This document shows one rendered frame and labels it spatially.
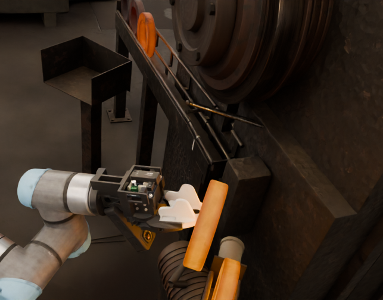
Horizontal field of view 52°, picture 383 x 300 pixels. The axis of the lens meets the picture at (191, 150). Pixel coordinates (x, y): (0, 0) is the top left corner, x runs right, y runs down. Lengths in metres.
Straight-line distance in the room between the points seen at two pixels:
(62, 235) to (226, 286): 0.32
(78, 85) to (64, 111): 0.91
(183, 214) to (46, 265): 0.27
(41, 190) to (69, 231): 0.11
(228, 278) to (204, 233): 0.19
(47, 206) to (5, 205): 1.21
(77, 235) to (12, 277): 0.14
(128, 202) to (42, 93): 2.05
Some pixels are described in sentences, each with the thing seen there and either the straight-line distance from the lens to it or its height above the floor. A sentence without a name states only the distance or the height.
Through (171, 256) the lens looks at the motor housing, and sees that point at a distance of 1.12.
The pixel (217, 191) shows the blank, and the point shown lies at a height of 0.98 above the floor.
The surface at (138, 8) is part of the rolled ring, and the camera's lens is 1.88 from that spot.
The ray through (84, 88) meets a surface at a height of 0.60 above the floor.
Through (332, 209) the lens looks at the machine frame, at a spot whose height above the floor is 0.87.
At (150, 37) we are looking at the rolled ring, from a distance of 1.70.
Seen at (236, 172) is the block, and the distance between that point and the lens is 0.98.
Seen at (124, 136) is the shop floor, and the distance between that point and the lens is 2.31.
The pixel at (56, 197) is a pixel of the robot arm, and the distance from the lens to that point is 0.74.
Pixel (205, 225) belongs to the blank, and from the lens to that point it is 0.63.
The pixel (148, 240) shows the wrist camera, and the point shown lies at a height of 0.83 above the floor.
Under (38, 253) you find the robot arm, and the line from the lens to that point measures 0.78.
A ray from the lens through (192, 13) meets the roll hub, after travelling 0.94.
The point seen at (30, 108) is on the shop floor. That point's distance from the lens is 2.53.
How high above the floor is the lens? 1.44
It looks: 39 degrees down
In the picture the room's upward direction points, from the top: 11 degrees clockwise
